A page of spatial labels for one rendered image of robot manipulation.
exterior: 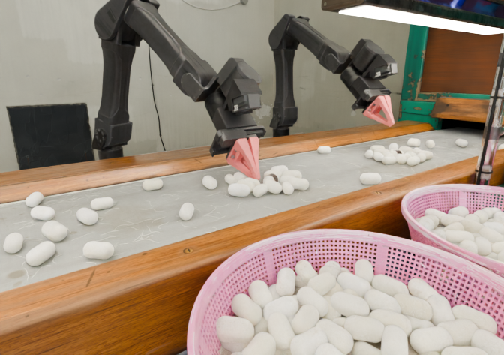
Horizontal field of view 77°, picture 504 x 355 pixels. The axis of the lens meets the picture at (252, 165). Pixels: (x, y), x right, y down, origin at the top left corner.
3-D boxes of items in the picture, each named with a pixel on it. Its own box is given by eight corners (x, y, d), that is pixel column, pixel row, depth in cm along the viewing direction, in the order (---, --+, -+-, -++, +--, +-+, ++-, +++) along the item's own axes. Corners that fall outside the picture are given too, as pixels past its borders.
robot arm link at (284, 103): (297, 124, 116) (297, 29, 109) (283, 126, 113) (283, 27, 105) (286, 124, 121) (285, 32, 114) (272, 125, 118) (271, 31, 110)
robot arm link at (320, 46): (359, 55, 93) (298, 10, 109) (339, 55, 88) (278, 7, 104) (339, 91, 101) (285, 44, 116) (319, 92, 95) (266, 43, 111)
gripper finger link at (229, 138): (275, 167, 56) (253, 127, 60) (241, 174, 53) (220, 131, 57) (262, 188, 61) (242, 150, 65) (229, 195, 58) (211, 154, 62)
